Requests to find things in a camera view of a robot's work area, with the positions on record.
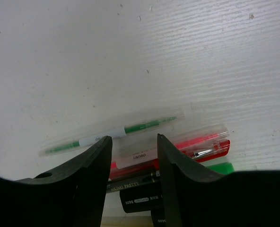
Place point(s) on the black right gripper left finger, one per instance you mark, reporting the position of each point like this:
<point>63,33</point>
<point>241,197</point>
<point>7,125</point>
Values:
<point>69,195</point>

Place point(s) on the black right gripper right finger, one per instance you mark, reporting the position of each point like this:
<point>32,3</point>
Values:
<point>195,196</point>

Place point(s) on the black mechanical pencil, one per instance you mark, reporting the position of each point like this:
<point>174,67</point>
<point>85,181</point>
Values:
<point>133,182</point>

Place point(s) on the red gel pen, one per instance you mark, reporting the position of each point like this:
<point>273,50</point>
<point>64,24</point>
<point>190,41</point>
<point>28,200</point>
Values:
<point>147,161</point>

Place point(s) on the green refill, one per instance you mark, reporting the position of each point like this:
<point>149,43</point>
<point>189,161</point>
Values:
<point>86,140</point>

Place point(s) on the pink refill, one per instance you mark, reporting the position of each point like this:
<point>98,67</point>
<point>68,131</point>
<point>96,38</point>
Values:
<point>202,145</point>

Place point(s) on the black marker green cap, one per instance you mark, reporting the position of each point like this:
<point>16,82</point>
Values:
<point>142,198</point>

